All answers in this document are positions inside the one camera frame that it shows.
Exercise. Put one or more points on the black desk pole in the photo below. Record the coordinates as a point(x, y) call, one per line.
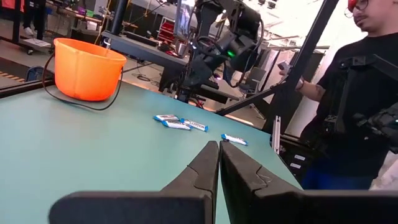
point(119, 15)

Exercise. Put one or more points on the grey side desk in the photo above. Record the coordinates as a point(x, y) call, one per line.
point(140, 51)

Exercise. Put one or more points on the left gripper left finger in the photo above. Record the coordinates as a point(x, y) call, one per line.
point(192, 199)

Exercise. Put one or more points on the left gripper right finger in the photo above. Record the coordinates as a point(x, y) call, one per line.
point(248, 199)

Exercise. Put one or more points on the black drawer cabinet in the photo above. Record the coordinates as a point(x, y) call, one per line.
point(295, 149)

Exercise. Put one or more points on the person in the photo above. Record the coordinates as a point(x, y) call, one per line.
point(31, 15)
point(373, 90)

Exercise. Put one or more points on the grey office chair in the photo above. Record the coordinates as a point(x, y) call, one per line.
point(253, 79)

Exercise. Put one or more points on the white aluminium bracket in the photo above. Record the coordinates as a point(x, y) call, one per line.
point(276, 133)

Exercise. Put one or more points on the orange red cloth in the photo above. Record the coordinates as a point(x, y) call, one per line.
point(11, 4)

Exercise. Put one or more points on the orange pumpkin bucket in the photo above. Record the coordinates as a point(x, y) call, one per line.
point(87, 74)

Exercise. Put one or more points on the white blue candy bar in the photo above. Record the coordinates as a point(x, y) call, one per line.
point(176, 125)
point(166, 117)
point(196, 125)
point(234, 139)

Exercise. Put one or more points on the lit computer monitor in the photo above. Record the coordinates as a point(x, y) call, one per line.
point(185, 17)

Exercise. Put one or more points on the smartphone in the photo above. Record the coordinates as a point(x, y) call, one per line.
point(283, 64)

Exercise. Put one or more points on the silver metal cup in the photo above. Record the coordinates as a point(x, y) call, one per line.
point(182, 49)

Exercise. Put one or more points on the black hazard-striped floor mat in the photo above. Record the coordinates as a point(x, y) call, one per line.
point(12, 67)

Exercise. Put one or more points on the black aluminium table frame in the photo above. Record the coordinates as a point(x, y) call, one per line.
point(311, 37)

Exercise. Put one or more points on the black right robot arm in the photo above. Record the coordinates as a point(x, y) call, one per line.
point(242, 34)

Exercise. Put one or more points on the blue chair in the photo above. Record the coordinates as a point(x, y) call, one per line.
point(35, 74)

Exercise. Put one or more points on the person's hand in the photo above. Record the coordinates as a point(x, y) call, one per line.
point(284, 73)

